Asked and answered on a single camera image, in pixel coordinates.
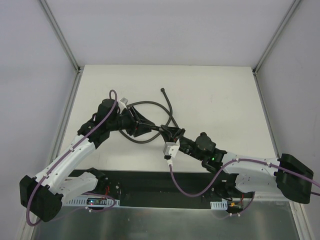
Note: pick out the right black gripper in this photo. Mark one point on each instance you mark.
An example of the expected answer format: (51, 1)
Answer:
(177, 136)

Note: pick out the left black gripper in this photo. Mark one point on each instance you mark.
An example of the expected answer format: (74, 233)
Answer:
(135, 122)

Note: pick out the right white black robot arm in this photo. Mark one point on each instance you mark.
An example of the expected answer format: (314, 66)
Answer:
(238, 173)

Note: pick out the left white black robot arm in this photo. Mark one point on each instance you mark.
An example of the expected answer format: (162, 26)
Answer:
(44, 194)

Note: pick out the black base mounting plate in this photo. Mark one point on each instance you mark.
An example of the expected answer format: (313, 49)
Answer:
(156, 189)

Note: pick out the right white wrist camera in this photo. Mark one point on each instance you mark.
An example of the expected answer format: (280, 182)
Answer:
(171, 149)

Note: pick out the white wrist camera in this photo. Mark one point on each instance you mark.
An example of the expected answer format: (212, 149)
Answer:
(122, 103)
(171, 149)

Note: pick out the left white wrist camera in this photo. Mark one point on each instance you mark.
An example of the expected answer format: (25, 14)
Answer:
(122, 103)

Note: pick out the right white cable duct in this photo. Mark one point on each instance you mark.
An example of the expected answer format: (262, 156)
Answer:
(219, 205)

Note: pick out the white cable duct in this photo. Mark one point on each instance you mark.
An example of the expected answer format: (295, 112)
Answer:
(84, 201)
(219, 205)

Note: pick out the left white cable duct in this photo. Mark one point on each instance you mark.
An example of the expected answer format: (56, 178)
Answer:
(84, 201)

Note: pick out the right aluminium frame post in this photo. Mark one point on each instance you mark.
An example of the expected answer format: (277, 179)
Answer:
(295, 4)

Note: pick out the aluminium frame post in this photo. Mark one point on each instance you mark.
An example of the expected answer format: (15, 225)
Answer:
(59, 34)
(295, 4)

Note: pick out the left aluminium frame post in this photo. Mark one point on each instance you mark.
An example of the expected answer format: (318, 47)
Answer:
(59, 34)

